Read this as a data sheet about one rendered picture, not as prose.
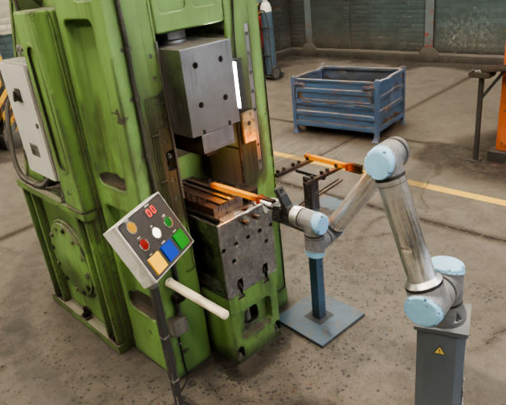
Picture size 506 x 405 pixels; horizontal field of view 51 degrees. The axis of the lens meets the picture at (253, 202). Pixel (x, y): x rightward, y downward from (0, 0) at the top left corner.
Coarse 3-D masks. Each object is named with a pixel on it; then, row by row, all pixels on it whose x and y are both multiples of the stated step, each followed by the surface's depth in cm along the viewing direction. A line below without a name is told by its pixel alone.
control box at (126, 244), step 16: (144, 208) 223; (160, 208) 230; (144, 224) 219; (160, 224) 226; (176, 224) 234; (112, 240) 210; (128, 240) 208; (160, 240) 222; (192, 240) 238; (128, 256) 210; (144, 256) 212; (176, 256) 226; (144, 272) 211
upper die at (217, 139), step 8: (224, 128) 256; (232, 128) 259; (176, 136) 263; (200, 136) 248; (208, 136) 250; (216, 136) 253; (224, 136) 257; (232, 136) 261; (176, 144) 266; (184, 144) 260; (192, 144) 255; (200, 144) 250; (208, 144) 251; (216, 144) 255; (224, 144) 258; (200, 152) 253; (208, 152) 252
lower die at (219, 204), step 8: (184, 184) 293; (208, 184) 290; (184, 192) 286; (192, 192) 283; (200, 192) 282; (208, 192) 278; (224, 192) 276; (200, 200) 274; (208, 200) 272; (216, 200) 270; (224, 200) 269; (232, 200) 271; (240, 200) 275; (200, 208) 272; (208, 208) 266; (216, 208) 265; (224, 208) 269; (232, 208) 273; (216, 216) 266
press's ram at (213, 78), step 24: (168, 48) 236; (192, 48) 232; (216, 48) 241; (168, 72) 239; (192, 72) 235; (216, 72) 244; (168, 96) 246; (192, 96) 238; (216, 96) 248; (192, 120) 241; (216, 120) 251
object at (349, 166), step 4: (304, 156) 304; (308, 156) 302; (312, 156) 300; (316, 156) 299; (312, 160) 300; (316, 160) 298; (320, 160) 295; (324, 160) 293; (328, 160) 292; (332, 160) 291; (336, 160) 291; (328, 164) 292; (332, 164) 290; (340, 164) 286; (344, 164) 284; (348, 164) 281; (352, 164) 280; (356, 164) 279; (344, 168) 284; (348, 168) 282; (352, 168) 281; (356, 168) 279; (360, 168) 277; (356, 172) 279; (360, 172) 278
